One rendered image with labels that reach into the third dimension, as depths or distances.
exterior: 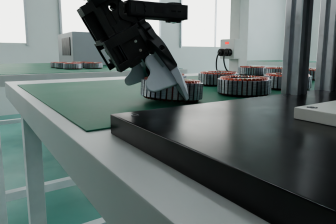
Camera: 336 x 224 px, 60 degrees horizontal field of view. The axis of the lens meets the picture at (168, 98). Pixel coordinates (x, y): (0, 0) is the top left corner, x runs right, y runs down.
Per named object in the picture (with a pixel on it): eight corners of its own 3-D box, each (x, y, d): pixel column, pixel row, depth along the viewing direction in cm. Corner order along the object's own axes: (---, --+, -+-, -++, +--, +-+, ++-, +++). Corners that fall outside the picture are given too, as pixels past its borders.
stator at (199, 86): (154, 102, 46) (156, 79, 45) (131, 94, 56) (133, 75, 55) (214, 103, 50) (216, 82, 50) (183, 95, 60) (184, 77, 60)
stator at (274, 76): (307, 86, 76) (308, 72, 76) (314, 92, 66) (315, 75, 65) (263, 85, 80) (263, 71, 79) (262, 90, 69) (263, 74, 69)
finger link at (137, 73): (127, 95, 59) (114, 62, 52) (151, 80, 61) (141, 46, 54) (136, 104, 57) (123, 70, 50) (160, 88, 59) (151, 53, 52)
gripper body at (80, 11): (111, 73, 51) (73, 10, 47) (150, 49, 54) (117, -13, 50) (124, 76, 45) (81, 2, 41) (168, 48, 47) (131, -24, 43)
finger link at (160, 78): (164, 116, 46) (129, 71, 47) (193, 96, 47) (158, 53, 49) (166, 110, 43) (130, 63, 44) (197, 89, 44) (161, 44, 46)
